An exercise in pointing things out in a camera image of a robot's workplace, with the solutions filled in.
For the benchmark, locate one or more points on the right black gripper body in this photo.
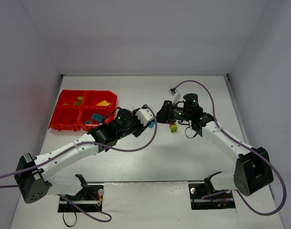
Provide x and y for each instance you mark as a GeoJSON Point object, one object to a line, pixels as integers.
{"type": "Point", "coordinates": [169, 112]}

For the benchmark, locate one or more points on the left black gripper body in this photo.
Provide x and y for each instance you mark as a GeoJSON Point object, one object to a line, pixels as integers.
{"type": "Point", "coordinates": [138, 129]}

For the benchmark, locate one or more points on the green lego cube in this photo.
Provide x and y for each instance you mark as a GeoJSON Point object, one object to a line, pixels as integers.
{"type": "Point", "coordinates": [173, 128]}

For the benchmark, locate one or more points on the yellow long lego plate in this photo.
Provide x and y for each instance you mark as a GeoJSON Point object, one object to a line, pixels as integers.
{"type": "Point", "coordinates": [103, 103]}

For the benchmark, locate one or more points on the teal lego brick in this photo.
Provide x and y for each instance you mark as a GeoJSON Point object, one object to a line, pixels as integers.
{"type": "Point", "coordinates": [96, 117]}

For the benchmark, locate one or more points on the teal lego block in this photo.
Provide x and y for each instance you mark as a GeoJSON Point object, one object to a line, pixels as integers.
{"type": "Point", "coordinates": [152, 124]}

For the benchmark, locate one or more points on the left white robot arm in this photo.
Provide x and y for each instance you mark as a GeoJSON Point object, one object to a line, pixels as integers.
{"type": "Point", "coordinates": [36, 176]}

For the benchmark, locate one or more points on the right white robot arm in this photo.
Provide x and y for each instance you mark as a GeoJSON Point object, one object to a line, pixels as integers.
{"type": "Point", "coordinates": [251, 173]}

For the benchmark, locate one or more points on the red divided bin tray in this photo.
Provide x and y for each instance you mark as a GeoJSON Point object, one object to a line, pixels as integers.
{"type": "Point", "coordinates": [72, 118]}

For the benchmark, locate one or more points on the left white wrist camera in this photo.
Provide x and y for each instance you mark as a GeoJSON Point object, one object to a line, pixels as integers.
{"type": "Point", "coordinates": [144, 115]}

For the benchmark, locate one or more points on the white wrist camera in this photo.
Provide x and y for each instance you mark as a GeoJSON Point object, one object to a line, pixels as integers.
{"type": "Point", "coordinates": [144, 115]}
{"type": "Point", "coordinates": [176, 95]}

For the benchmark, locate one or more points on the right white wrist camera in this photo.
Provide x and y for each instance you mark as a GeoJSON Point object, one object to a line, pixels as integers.
{"type": "Point", "coordinates": [176, 95]}

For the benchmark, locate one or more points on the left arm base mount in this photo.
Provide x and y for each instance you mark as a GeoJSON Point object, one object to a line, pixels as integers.
{"type": "Point", "coordinates": [90, 197]}

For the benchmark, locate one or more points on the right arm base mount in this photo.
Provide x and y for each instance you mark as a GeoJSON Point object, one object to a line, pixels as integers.
{"type": "Point", "coordinates": [203, 196]}

